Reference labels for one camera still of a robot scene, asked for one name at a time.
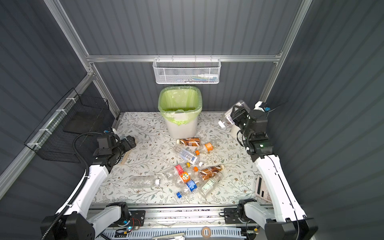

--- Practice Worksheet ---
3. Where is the orange cap clear bottle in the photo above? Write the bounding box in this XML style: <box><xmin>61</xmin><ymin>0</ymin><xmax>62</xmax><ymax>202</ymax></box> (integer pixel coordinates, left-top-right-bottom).
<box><xmin>195</xmin><ymin>143</ymin><xmax>214</xmax><ymax>156</ymax></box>

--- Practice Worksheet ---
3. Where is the green label tall bottle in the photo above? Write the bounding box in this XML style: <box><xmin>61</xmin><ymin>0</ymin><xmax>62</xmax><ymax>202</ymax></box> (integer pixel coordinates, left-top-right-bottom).
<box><xmin>200</xmin><ymin>173</ymin><xmax>224</xmax><ymax>199</ymax></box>

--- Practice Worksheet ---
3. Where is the purple grape label bottle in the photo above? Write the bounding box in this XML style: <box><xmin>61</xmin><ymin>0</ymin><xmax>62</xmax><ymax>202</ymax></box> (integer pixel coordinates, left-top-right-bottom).
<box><xmin>218</xmin><ymin>100</ymin><xmax>250</xmax><ymax>129</ymax></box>

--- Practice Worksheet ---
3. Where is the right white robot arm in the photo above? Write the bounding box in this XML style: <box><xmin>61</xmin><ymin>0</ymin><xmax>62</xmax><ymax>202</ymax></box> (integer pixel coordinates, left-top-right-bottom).
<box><xmin>231</xmin><ymin>102</ymin><xmax>319</xmax><ymax>240</ymax></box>

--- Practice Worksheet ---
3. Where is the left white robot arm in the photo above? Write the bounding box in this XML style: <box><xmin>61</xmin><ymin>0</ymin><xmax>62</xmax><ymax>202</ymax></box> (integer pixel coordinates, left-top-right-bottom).
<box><xmin>41</xmin><ymin>131</ymin><xmax>137</xmax><ymax>240</ymax></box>

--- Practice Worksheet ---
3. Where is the brown label bottle near bin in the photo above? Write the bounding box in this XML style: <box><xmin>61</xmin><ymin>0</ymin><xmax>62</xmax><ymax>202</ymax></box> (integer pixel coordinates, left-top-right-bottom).
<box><xmin>177</xmin><ymin>137</ymin><xmax>201</xmax><ymax>147</ymax></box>

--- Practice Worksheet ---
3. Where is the white trash bin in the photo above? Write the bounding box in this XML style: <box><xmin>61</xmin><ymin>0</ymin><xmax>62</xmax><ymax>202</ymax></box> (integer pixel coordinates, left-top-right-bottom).
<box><xmin>163</xmin><ymin>113</ymin><xmax>198</xmax><ymax>139</ymax></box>

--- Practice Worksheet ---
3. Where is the green bin liner bag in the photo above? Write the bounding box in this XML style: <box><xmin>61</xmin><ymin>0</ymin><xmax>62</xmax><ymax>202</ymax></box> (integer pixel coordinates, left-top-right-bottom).
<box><xmin>158</xmin><ymin>86</ymin><xmax>203</xmax><ymax>125</ymax></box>

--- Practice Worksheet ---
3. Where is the colourful paperback book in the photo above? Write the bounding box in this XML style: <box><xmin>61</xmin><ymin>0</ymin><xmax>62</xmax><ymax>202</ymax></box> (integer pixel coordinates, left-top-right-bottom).
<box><xmin>119</xmin><ymin>150</ymin><xmax>132</xmax><ymax>165</ymax></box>

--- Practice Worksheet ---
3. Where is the white pen cup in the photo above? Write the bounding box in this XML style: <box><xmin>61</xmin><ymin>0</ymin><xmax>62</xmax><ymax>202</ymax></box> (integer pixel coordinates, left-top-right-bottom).
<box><xmin>231</xmin><ymin>125</ymin><xmax>240</xmax><ymax>138</ymax></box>

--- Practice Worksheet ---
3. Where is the clear empty bottle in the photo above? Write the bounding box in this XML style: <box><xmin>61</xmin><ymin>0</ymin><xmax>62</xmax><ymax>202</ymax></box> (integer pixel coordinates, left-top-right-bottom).
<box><xmin>128</xmin><ymin>176</ymin><xmax>160</xmax><ymax>189</ymax></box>

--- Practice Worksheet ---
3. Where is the pink white calculator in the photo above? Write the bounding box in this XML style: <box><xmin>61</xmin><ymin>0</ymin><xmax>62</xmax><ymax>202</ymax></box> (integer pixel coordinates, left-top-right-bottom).
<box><xmin>256</xmin><ymin>176</ymin><xmax>272</xmax><ymax>203</ymax></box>

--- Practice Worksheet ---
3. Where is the brown tea bottle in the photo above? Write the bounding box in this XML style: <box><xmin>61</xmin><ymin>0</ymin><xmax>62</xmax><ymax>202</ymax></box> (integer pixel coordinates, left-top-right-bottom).
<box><xmin>199</xmin><ymin>165</ymin><xmax>226</xmax><ymax>181</ymax></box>

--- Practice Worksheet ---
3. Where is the pink label bottle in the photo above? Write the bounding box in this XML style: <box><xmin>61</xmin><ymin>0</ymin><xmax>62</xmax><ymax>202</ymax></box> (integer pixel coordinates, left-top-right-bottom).
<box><xmin>164</xmin><ymin>164</ymin><xmax>186</xmax><ymax>179</ymax></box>

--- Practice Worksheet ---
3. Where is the blue white label bottle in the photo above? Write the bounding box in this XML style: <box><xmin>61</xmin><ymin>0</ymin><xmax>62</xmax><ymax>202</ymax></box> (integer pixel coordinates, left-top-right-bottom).
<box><xmin>174</xmin><ymin>146</ymin><xmax>199</xmax><ymax>165</ymax></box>

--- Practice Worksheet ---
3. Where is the orange label bottle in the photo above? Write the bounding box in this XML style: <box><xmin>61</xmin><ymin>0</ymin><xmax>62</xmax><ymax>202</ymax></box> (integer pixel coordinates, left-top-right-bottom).
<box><xmin>174</xmin><ymin>167</ymin><xmax>199</xmax><ymax>185</ymax></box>

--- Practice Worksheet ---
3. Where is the blue label bottle blue cap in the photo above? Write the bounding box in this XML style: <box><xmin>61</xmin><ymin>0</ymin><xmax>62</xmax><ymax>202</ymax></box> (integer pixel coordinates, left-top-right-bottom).
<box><xmin>176</xmin><ymin>180</ymin><xmax>199</xmax><ymax>199</ymax></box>

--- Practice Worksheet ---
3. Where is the tape roll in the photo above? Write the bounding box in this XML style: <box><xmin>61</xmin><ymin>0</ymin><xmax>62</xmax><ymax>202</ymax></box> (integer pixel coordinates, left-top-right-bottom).
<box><xmin>201</xmin><ymin>227</ymin><xmax>212</xmax><ymax>240</ymax></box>

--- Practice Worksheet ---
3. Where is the black wire side basket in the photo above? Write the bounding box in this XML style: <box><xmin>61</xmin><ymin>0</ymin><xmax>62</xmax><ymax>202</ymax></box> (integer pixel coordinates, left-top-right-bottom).
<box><xmin>24</xmin><ymin>89</ymin><xmax>111</xmax><ymax>163</ymax></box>

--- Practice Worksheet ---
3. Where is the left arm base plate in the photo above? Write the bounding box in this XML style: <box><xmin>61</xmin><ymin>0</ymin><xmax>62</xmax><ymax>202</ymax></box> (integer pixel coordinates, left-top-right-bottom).
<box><xmin>110</xmin><ymin>210</ymin><xmax>146</xmax><ymax>228</ymax></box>

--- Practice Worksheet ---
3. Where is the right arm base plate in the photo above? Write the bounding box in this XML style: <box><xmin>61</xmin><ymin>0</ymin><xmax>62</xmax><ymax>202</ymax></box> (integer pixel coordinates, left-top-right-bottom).
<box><xmin>223</xmin><ymin>208</ymin><xmax>249</xmax><ymax>224</ymax></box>

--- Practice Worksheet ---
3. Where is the white wire wall basket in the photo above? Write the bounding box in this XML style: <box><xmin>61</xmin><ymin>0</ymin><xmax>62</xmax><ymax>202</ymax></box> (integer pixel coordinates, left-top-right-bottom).
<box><xmin>153</xmin><ymin>59</ymin><xmax>222</xmax><ymax>85</ymax></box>

